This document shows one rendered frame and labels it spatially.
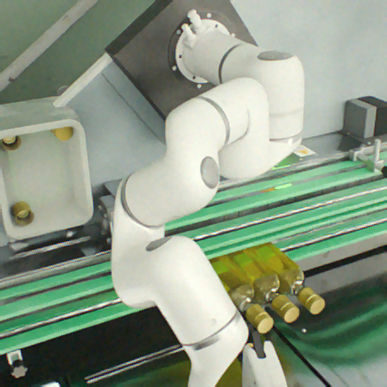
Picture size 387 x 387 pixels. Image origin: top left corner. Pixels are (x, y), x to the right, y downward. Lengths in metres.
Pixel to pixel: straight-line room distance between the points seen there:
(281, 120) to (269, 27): 0.43
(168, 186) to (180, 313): 0.16
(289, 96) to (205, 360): 0.44
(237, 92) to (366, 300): 0.76
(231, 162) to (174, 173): 0.19
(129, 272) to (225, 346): 0.15
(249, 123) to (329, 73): 0.66
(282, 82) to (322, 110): 0.58
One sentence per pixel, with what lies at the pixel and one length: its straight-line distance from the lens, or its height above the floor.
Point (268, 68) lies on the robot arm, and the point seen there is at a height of 1.11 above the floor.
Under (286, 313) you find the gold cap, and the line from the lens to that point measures 1.13.
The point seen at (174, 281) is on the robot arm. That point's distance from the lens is 0.72.
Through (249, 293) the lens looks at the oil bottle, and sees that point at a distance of 1.16.
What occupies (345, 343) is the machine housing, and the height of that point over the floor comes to 1.13.
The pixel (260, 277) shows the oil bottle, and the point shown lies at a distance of 1.19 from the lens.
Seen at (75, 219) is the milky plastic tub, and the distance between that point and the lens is 1.22.
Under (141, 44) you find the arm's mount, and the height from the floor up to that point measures 0.81.
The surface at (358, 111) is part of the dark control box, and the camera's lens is 1.53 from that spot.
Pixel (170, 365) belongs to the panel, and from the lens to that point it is 1.22.
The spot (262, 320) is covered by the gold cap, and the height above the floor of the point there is 1.16.
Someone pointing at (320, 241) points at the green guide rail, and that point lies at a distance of 1.44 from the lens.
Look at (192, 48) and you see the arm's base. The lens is 1.17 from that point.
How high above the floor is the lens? 1.88
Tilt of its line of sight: 54 degrees down
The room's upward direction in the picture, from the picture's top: 132 degrees clockwise
